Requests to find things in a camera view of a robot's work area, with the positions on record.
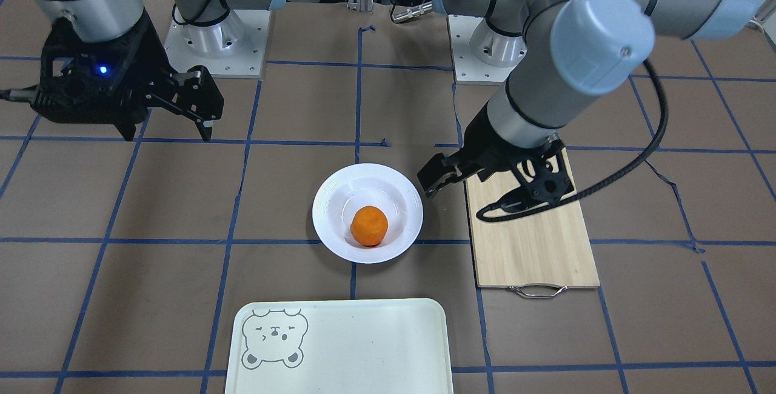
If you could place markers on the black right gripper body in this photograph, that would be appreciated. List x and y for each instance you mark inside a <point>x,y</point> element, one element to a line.
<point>147,59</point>

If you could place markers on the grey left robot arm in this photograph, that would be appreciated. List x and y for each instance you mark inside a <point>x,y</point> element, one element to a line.
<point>576,52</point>

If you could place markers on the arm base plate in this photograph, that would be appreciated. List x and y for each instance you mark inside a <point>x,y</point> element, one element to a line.
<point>480,55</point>
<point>234,48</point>

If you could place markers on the cream bear tray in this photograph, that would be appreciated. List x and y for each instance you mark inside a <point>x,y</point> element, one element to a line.
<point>389,345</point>

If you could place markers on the orange fruit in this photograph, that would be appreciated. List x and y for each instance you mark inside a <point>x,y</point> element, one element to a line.
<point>369,226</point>

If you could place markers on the white round plate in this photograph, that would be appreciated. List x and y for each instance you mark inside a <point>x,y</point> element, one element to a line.
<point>355,187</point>

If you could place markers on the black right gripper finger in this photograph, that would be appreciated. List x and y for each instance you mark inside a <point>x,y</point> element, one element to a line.
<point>193,95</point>

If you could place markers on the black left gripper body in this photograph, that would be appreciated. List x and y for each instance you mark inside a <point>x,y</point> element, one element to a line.
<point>488,143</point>

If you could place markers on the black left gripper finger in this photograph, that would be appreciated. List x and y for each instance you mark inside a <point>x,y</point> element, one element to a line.
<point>443,170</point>

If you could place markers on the bamboo cutting board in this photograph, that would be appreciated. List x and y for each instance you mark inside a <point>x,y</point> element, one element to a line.
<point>536,257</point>

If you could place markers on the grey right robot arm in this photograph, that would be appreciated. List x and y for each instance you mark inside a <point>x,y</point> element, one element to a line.
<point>102,20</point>

